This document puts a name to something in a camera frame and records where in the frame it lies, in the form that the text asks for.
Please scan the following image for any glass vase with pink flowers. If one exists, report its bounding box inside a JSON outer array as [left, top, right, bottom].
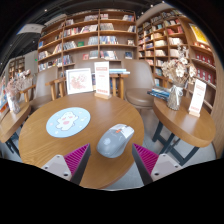
[[4, 69, 34, 115]]

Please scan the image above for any brown padded wooden armchair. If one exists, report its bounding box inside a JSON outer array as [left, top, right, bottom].
[[109, 59, 171, 111], [19, 65, 68, 113], [73, 59, 98, 71]]

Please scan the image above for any wide wooden bookshelf unit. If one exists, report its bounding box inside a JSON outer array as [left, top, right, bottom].
[[36, 9, 138, 73]]

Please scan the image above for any white sign on wooden base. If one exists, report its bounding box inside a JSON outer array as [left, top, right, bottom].
[[93, 61, 113, 100]]

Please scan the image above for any grey computer mouse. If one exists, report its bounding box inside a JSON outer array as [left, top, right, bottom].
[[96, 123, 135, 159]]

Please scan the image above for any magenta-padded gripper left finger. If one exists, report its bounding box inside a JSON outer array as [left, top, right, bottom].
[[41, 143, 92, 186]]

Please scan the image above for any yellow wall poster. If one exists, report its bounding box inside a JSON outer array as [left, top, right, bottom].
[[189, 23, 210, 48]]

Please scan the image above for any stack of dark books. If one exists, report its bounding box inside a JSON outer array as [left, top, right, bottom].
[[147, 85, 172, 102]]

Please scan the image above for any round light blue mouse pad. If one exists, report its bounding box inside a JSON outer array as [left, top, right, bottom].
[[45, 106, 92, 139]]

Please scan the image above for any white framed floral picture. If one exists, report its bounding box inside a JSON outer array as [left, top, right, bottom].
[[65, 67, 94, 96]]

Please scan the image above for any small distant bookshelf unit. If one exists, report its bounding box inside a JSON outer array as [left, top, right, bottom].
[[7, 55, 27, 81]]

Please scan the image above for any small white table sign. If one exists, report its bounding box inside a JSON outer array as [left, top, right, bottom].
[[188, 78, 208, 118]]

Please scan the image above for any stack of light blue books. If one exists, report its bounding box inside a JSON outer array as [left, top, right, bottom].
[[108, 68, 132, 75]]

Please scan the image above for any glass vase with dried flowers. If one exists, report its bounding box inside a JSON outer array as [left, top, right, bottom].
[[161, 44, 198, 112]]

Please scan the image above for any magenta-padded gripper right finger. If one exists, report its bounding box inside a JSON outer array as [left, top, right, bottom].
[[131, 143, 184, 186]]

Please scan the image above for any tall wooden bookshelf unit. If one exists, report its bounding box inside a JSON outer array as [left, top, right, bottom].
[[135, 9, 218, 111]]

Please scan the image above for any round wooden side table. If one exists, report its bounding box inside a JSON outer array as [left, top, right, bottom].
[[152, 96, 218, 167], [0, 101, 33, 156]]

